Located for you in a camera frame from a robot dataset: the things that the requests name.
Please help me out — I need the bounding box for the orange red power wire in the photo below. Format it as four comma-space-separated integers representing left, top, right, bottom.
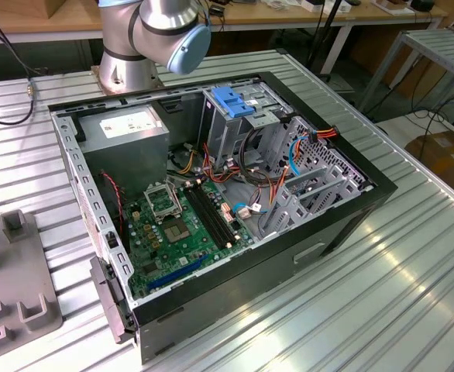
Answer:
268, 126, 341, 208

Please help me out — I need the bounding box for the grey metal disk bay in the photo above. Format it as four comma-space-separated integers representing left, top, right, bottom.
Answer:
257, 166, 371, 239

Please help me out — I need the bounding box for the black RAM slot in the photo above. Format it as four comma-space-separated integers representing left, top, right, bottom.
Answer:
199, 181, 240, 242
194, 183, 235, 245
183, 187, 225, 250
188, 185, 230, 247

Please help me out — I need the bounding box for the thin metal locking lever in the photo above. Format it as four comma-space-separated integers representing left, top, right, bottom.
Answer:
170, 181, 184, 215

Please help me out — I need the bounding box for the grey metal drive cage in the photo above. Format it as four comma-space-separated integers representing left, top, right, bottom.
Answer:
198, 79, 294, 171

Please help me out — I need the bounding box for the metal socket cover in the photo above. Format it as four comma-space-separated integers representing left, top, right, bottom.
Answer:
143, 181, 184, 224

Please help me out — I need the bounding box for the green motherboard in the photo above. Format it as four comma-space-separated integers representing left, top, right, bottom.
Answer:
122, 180, 257, 301

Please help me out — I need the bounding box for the blue plastic drive latch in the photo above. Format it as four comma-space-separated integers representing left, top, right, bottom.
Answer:
212, 87, 256, 120

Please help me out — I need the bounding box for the blue expansion slot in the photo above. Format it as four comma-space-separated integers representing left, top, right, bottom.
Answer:
146, 253, 208, 292

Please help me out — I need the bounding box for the grey power supply unit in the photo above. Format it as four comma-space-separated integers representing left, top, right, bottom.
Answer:
77, 104, 170, 195

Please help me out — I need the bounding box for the black open PC case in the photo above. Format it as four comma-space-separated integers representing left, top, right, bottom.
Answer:
47, 71, 399, 365

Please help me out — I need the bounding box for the wooden desk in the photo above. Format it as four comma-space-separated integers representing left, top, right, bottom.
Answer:
0, 0, 449, 74

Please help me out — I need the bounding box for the brown cardboard box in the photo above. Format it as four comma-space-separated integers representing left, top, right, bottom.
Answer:
404, 129, 454, 191

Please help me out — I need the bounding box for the grey parts rack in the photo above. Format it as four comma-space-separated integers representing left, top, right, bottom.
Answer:
0, 208, 64, 356

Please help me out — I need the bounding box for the cardboard box on desk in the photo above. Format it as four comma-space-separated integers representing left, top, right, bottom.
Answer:
43, 0, 101, 19

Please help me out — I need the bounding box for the metal slat side table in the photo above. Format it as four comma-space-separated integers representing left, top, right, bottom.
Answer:
360, 29, 454, 113

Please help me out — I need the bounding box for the black cable bundle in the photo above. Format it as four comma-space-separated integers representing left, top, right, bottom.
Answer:
239, 127, 290, 187

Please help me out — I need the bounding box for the red yellow wire bundle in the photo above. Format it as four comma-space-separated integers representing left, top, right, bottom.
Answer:
167, 141, 259, 189

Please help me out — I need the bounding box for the blue data wire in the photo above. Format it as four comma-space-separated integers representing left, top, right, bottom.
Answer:
235, 133, 315, 215

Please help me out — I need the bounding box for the red black fan wire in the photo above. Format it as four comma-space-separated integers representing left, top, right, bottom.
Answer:
101, 170, 129, 237

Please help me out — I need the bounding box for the grey plastic case handle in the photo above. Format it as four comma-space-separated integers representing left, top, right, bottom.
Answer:
89, 255, 135, 345

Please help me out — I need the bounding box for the black cable with metal connector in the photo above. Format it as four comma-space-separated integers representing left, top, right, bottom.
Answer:
0, 15, 36, 126

